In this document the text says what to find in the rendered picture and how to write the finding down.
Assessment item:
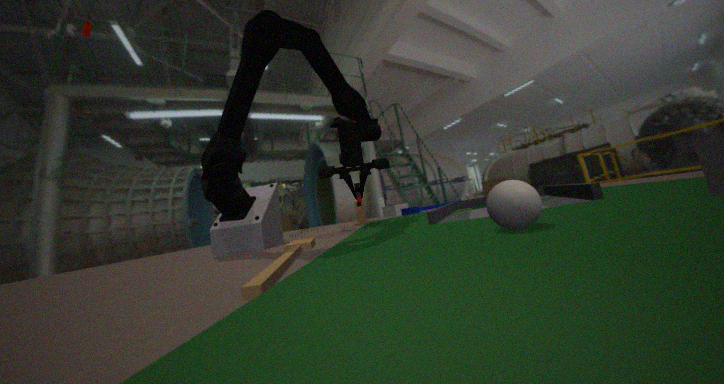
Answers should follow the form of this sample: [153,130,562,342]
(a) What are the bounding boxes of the green putting mat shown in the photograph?
[120,176,724,384]

